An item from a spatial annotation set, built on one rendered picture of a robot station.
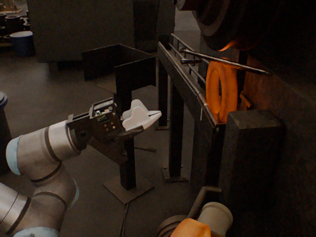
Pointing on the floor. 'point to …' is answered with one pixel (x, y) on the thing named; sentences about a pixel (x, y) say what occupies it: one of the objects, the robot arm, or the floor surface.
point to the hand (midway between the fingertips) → (157, 117)
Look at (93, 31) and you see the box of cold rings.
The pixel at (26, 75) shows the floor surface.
